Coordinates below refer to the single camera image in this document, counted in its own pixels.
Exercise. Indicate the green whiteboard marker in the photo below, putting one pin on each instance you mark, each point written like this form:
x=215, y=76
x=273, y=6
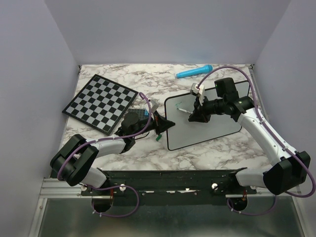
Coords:
x=185, y=111

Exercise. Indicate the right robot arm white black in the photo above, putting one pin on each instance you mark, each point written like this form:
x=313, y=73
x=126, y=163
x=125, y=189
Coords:
x=288, y=165

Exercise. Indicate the black and silver chessboard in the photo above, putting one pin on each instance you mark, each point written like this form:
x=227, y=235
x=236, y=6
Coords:
x=101, y=104

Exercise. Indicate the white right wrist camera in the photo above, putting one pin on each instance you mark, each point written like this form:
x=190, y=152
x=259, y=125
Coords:
x=198, y=91

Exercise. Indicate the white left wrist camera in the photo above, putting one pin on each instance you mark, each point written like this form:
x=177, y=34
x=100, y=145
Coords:
x=153, y=106

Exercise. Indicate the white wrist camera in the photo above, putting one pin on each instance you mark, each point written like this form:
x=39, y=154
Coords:
x=198, y=91
x=153, y=106

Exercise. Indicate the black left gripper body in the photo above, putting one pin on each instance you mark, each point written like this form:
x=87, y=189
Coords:
x=156, y=123

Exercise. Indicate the blue toy microphone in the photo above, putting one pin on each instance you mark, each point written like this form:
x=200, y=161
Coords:
x=201, y=70

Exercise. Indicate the dark grey lego baseplate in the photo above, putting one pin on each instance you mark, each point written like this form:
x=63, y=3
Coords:
x=139, y=112

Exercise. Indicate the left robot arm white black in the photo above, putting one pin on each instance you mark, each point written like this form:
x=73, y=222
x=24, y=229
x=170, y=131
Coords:
x=73, y=163

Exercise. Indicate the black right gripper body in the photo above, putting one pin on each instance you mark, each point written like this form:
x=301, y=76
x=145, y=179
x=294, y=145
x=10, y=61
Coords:
x=207, y=107

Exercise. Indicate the aluminium extrusion frame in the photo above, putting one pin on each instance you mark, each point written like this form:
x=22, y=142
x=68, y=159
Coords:
x=53, y=188

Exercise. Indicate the white whiteboard black frame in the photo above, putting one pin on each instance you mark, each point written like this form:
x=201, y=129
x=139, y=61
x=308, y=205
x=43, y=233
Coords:
x=186, y=133

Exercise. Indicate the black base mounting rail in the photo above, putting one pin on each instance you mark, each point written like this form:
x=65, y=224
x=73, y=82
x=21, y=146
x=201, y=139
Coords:
x=172, y=187

